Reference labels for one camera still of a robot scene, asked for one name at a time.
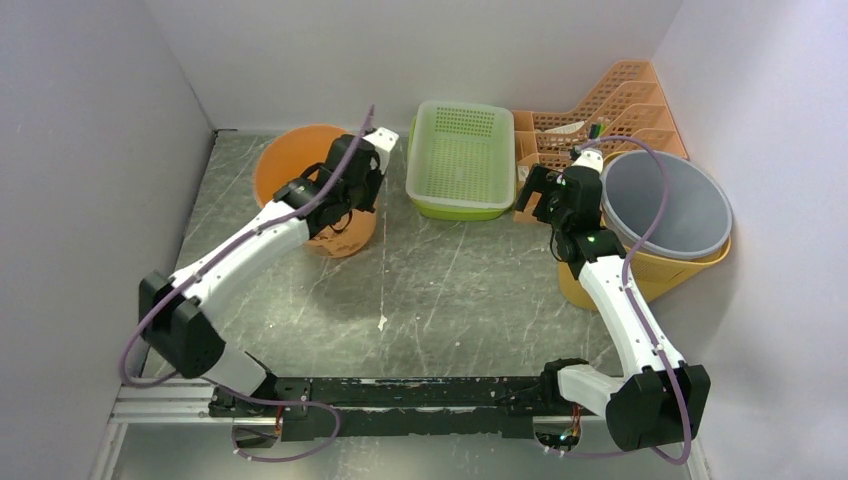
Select large orange plastic bucket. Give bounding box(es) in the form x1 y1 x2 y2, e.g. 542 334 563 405
253 124 377 258

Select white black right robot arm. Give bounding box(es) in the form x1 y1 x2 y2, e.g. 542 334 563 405
515 165 711 465

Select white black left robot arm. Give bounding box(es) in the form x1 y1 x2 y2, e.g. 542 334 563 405
138 128 399 416

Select white perforated basket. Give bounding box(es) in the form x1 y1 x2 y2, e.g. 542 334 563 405
405 100 518 212

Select green tray under basket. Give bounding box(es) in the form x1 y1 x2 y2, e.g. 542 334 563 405
406 119 515 223

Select yellow slatted waste basket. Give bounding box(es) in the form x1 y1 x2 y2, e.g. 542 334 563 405
557 238 732 311

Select peach plastic file organizer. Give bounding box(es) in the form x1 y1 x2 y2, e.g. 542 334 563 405
513 60 688 189

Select grey plastic bin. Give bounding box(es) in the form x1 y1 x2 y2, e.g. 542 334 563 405
601 150 733 260

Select black base bar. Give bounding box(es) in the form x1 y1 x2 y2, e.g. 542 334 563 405
208 376 577 441

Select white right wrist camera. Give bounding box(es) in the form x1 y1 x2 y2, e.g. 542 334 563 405
573 149 604 173

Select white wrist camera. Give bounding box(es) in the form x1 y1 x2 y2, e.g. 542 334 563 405
573 149 604 173
363 127 400 156

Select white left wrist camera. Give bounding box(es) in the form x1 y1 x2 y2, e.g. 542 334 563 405
363 127 400 156

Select aluminium rail frame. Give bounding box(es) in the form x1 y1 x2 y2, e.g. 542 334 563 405
89 377 713 480

